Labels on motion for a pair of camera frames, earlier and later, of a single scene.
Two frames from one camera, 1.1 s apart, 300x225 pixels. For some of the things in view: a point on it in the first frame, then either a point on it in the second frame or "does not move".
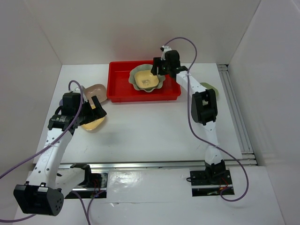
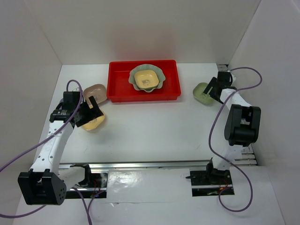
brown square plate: (99, 90) does not move
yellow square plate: (93, 124) does not move
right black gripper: (156, 62) → (212, 84)
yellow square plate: (145, 79) does not move
